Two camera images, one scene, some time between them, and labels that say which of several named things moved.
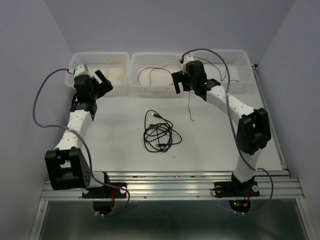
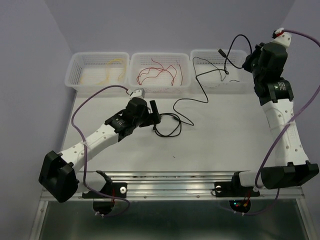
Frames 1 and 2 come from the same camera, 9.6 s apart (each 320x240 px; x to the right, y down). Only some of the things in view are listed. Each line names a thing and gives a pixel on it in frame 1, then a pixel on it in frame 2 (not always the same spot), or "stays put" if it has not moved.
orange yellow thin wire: x=189 y=106 to x=147 y=73
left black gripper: x=106 y=84 to x=152 y=118
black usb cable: x=158 y=134 to x=225 y=56
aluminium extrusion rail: x=188 y=185 stays put
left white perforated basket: x=114 y=66 stays put
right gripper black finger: x=178 y=77 to x=252 y=61
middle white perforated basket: x=151 y=73 stays put
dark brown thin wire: x=220 y=74 stays put
